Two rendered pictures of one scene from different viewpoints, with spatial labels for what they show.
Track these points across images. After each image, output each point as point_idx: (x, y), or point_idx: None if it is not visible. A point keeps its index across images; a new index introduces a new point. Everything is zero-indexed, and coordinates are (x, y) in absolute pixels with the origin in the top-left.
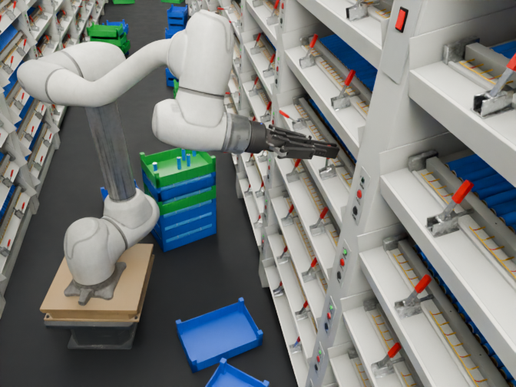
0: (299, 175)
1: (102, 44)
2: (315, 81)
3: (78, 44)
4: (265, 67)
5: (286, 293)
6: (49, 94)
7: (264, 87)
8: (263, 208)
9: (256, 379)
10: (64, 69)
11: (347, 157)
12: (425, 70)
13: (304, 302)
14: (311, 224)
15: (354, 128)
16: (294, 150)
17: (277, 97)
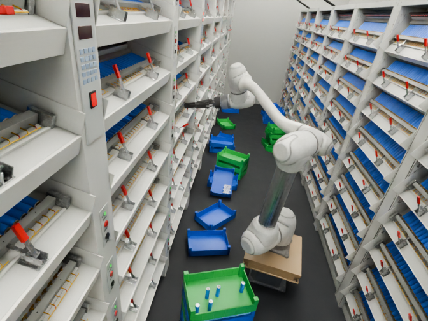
0: None
1: (289, 134)
2: (183, 93)
3: (304, 135)
4: (144, 179)
5: (181, 199)
6: None
7: None
8: (166, 230)
9: (199, 217)
10: (300, 125)
11: (177, 110)
12: None
13: (177, 190)
14: (183, 145)
15: (192, 83)
16: (206, 99)
17: (175, 138)
